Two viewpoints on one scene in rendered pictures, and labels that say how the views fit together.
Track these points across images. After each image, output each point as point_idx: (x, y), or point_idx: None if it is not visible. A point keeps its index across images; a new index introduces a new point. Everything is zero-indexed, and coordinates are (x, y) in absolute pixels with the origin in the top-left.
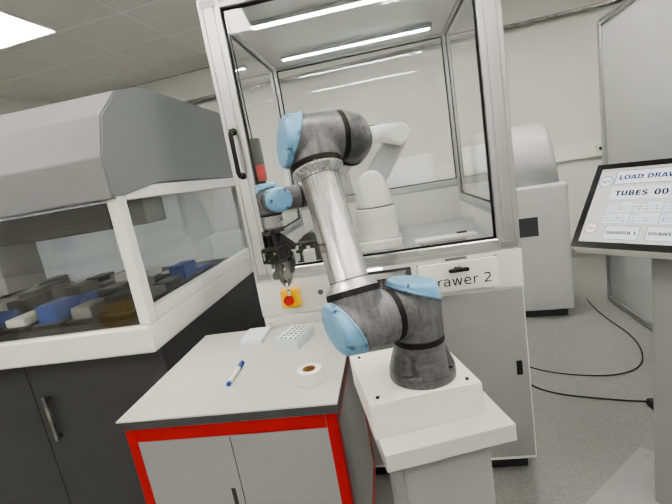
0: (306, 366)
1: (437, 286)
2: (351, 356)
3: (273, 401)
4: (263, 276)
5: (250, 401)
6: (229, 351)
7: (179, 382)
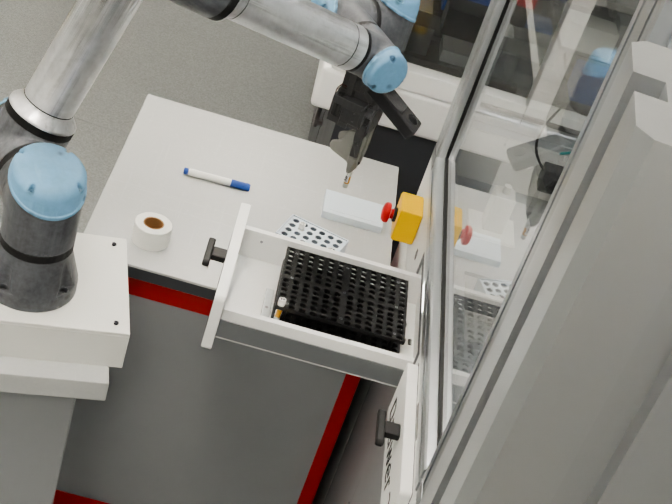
0: (162, 222)
1: (23, 188)
2: (124, 240)
3: (115, 202)
4: (434, 154)
5: (128, 186)
6: (308, 183)
7: (225, 136)
